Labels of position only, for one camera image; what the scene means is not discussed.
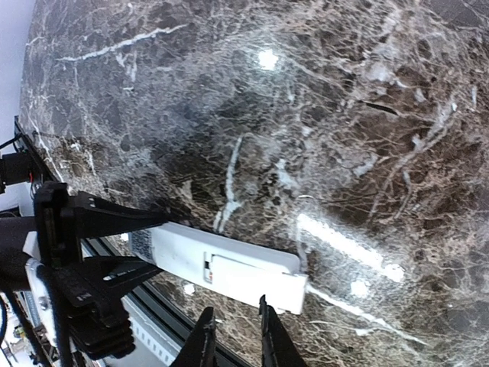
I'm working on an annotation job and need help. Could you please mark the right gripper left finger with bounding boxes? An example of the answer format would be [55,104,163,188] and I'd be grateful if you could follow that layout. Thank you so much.
[170,307,218,367]

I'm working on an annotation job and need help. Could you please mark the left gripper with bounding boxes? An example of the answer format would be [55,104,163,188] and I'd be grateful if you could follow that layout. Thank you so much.
[34,181,170,306]

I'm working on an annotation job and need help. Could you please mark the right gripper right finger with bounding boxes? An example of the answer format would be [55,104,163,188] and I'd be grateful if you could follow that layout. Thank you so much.
[259,295,307,367]

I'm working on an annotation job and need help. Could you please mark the white battery cover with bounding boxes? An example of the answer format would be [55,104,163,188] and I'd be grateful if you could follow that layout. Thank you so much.
[204,255,307,315]

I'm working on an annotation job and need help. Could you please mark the white remote control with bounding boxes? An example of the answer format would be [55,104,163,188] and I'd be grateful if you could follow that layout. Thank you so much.
[128,222,306,313]

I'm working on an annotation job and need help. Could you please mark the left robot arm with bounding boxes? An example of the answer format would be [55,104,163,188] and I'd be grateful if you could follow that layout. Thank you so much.
[1,152,167,291]

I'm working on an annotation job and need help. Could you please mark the grey slotted cable duct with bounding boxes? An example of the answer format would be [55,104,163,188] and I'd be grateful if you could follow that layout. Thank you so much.
[123,297,181,366]

